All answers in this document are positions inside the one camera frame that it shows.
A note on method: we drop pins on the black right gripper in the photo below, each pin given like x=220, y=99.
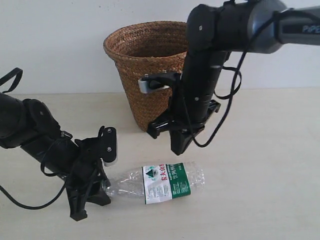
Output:
x=178, y=127

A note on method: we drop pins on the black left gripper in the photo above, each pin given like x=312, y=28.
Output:
x=86, y=180

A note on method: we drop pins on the clear plastic bottle green label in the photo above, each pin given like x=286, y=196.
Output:
x=157, y=183

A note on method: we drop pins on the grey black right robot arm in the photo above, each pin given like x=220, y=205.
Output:
x=212, y=34

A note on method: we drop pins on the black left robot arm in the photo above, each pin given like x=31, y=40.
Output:
x=29, y=125

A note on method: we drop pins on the brown woven wicker basket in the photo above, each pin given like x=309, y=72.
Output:
x=144, y=49

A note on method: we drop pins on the right wrist camera black silver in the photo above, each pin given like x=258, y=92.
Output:
x=153, y=82

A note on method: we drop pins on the wrist camera black silver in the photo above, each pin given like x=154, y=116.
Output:
x=108, y=145
x=153, y=82

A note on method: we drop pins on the left wrist camera black silver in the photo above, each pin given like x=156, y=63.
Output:
x=108, y=145

